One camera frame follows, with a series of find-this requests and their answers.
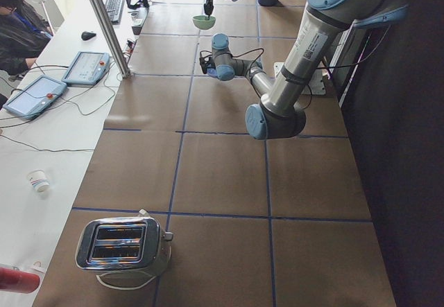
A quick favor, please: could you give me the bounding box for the black keyboard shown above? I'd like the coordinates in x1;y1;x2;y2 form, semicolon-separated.
105;0;124;25

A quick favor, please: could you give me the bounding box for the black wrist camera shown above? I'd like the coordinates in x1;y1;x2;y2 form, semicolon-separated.
198;51;214;74

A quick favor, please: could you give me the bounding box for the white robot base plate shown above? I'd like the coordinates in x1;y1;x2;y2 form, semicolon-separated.
273;61;329;96

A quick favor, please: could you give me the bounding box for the chrome two-slot toaster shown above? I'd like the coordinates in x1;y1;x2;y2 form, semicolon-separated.
76;210;173;280

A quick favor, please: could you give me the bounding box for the seated person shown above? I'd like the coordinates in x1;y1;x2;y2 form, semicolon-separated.
1;0;53;76

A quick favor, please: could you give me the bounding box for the teach pendant far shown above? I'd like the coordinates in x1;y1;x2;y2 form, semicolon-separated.
61;51;110;87

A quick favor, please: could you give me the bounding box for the aluminium frame post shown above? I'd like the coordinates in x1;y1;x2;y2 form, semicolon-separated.
89;0;131;78

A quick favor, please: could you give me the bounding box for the white toaster power cable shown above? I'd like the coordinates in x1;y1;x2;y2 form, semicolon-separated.
95;272;157;290

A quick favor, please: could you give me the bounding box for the red cylinder bottle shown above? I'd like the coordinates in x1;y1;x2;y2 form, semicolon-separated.
1;267;40;293

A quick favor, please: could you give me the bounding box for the blue bowl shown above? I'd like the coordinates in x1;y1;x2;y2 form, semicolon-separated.
207;68;219;79

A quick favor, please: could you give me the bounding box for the paper cup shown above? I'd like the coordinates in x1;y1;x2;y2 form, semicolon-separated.
27;170;49;193

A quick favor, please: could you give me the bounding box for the black computer mouse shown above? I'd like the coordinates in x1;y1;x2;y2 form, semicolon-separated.
80;31;96;41

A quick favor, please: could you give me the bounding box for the teach pendant near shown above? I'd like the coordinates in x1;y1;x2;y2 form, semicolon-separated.
3;75;67;120

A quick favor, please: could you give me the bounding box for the green bowl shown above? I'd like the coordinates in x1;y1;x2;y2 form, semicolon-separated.
192;15;216;30

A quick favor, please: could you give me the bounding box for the teach pendant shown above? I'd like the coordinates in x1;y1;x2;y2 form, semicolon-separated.
3;75;67;120
61;51;110;87

